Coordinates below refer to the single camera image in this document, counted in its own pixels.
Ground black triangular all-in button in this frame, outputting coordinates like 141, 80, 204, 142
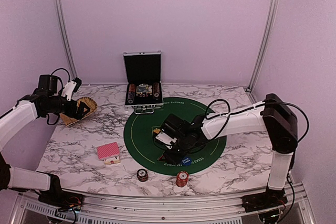
157, 154, 167, 162

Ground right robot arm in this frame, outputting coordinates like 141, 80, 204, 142
153, 93, 299, 207

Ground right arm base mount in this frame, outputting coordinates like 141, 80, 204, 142
241, 193, 288, 212

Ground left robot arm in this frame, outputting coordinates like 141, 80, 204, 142
1, 74, 91, 206

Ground aluminium poker chip case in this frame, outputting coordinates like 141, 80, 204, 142
123, 51, 163, 114

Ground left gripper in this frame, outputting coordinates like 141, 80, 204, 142
45, 94, 89, 120

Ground round green poker mat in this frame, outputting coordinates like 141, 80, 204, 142
123, 97, 226, 176

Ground woven bamboo tray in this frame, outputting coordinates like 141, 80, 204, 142
60, 97, 98, 126

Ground right aluminium frame post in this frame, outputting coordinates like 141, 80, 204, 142
246, 0, 279, 93

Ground left aluminium frame post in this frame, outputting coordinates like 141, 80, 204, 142
54, 0, 78, 79

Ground aluminium frame post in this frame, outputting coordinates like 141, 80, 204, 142
54, 0, 78, 79
246, 0, 279, 93

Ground dark 100 chip stack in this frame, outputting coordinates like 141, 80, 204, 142
137, 169, 149, 182

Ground red-backed card deck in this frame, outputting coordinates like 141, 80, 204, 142
96, 142, 120, 165

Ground dark brown chip row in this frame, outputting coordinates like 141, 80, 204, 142
152, 82, 161, 100

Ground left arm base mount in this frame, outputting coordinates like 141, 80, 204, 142
38, 191, 84, 211

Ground blue small blind button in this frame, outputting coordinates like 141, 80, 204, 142
181, 156, 192, 166

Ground red 5 chip stack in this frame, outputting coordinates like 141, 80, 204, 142
175, 171, 188, 187

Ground blue card deck in case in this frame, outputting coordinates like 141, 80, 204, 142
136, 83, 152, 97

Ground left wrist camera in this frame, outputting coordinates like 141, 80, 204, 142
61, 77, 82, 101

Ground brown purple chip row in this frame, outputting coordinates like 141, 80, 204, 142
127, 84, 136, 104

